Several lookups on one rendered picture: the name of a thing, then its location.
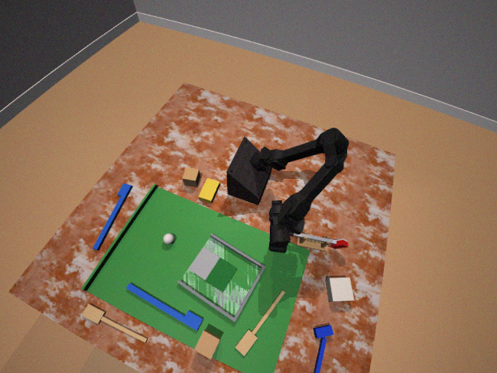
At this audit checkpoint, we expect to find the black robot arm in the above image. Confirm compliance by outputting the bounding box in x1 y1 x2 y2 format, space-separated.
250 128 349 248

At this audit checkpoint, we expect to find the green mat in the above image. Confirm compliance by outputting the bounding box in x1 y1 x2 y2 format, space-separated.
87 187 310 373

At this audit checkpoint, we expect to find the red putter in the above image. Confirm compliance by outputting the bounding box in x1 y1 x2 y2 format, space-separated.
290 232 349 249

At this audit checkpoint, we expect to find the brown cube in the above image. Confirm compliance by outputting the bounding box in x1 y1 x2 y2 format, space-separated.
194 329 221 360
183 167 200 187

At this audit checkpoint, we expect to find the white golf ball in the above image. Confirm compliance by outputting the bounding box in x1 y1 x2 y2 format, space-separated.
163 233 174 245

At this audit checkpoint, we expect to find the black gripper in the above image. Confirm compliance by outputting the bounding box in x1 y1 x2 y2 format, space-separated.
269 243 287 253

